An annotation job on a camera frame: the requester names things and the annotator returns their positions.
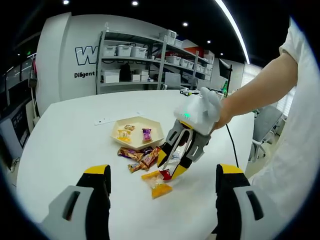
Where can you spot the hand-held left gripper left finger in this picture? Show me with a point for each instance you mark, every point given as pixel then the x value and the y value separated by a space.
pixel 57 220

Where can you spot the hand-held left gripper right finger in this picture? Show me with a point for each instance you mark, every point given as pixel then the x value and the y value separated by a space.
pixel 225 212

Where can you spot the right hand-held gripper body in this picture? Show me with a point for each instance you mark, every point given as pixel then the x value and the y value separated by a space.
pixel 197 112

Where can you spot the white food tongs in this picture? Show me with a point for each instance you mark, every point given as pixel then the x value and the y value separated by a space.
pixel 172 150

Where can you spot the clear food packet grey contents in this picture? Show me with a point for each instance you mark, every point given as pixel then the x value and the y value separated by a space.
pixel 176 157

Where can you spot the brown food packet purple label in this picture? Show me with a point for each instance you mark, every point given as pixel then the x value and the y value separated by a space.
pixel 147 135

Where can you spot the dark purple food packet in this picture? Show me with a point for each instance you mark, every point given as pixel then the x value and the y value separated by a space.
pixel 147 150

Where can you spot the brown food packet red label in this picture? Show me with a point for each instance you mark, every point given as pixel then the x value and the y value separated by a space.
pixel 150 158

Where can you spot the beige hexagonal container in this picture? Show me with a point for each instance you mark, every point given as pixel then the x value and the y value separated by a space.
pixel 136 122

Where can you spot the small red food packet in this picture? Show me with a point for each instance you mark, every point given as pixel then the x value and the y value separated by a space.
pixel 165 174

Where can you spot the gold purple food packet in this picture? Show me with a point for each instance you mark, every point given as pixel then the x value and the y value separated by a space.
pixel 128 153

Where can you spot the yellow clear food packet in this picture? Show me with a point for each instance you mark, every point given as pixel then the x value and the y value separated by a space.
pixel 123 135
pixel 160 188

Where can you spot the white yellow device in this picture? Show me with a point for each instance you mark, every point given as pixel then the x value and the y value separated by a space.
pixel 187 92

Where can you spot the green bottle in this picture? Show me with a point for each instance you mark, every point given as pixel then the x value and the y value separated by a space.
pixel 225 87

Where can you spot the grey panel board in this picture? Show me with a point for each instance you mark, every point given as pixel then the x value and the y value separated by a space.
pixel 172 81

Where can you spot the black monitor on stand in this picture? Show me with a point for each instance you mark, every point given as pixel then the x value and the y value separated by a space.
pixel 223 67

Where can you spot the white window blinds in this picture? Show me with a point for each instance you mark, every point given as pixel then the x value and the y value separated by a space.
pixel 251 75

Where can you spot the white flat strip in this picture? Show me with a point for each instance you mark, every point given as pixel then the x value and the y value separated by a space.
pixel 105 120

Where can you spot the grey metal shelf rack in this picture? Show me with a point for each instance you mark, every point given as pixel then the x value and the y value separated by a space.
pixel 125 84

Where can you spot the grey office chair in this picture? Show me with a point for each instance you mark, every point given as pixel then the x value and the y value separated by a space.
pixel 267 120

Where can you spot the black bag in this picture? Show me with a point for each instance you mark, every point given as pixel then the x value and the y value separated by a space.
pixel 125 72

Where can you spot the large white box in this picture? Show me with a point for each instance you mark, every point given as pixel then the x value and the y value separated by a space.
pixel 110 77

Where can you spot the row of white storage bins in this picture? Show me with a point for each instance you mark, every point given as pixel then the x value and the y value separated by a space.
pixel 123 50

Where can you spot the long ceiling light strip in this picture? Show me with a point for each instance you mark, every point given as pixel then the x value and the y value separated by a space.
pixel 233 21

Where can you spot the person in white shirt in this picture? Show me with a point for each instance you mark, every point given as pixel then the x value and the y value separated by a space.
pixel 295 137

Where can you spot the black equipment cabinet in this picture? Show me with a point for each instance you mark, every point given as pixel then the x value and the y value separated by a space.
pixel 17 122

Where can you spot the round ceiling spotlights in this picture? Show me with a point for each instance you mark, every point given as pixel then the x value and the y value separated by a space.
pixel 135 3

